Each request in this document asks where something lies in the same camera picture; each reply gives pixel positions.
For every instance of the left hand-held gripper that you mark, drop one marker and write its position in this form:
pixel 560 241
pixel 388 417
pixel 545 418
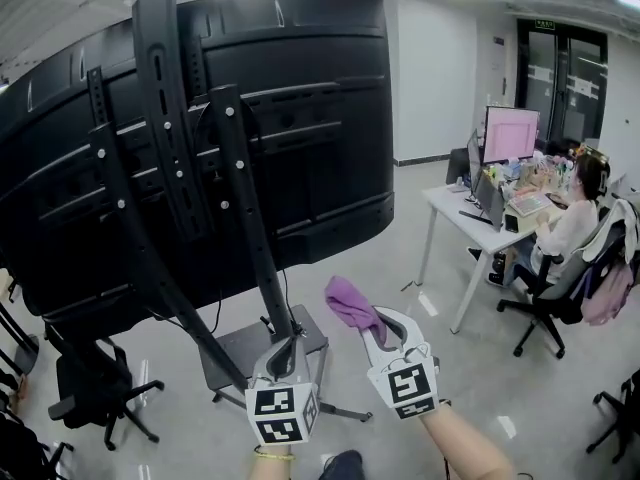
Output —
pixel 277 413

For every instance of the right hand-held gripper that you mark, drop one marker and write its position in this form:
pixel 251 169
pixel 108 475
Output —
pixel 407 385

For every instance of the purple cloth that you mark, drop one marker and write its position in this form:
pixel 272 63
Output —
pixel 350 303

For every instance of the person's left forearm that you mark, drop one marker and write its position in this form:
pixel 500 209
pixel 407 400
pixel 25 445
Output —
pixel 272 470

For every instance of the person's right forearm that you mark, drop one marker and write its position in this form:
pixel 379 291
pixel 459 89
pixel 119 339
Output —
pixel 465 448

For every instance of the person's black shoe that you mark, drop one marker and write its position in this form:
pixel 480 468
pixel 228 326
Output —
pixel 345 465

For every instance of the white desk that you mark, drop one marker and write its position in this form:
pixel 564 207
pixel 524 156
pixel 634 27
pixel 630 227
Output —
pixel 480 223

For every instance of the black laptop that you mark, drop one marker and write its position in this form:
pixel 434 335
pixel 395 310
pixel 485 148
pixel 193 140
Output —
pixel 490 200

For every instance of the grey office chair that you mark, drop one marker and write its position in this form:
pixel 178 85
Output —
pixel 565 288

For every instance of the black chair back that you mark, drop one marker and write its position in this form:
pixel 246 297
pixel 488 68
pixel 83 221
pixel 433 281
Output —
pixel 457 165

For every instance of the pastel keyboard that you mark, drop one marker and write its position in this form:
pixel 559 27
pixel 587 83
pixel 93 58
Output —
pixel 527 204

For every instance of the black rolling television stand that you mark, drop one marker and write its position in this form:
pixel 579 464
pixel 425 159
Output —
pixel 239 168

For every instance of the dark monitor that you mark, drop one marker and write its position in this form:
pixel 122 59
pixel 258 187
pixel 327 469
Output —
pixel 474 158

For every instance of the clutter of small desk items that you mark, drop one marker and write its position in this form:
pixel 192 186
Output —
pixel 530 173

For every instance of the pink backpack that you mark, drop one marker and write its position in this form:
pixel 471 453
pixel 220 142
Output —
pixel 607 293

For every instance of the monitor with pink screen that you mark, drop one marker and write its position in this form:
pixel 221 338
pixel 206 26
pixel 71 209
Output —
pixel 510 135

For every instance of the white jacket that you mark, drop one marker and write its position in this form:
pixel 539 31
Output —
pixel 617 223

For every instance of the black double doors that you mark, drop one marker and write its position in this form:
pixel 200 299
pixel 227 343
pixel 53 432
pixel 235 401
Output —
pixel 560 88

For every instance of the green exit sign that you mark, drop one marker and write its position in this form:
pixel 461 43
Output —
pixel 544 24

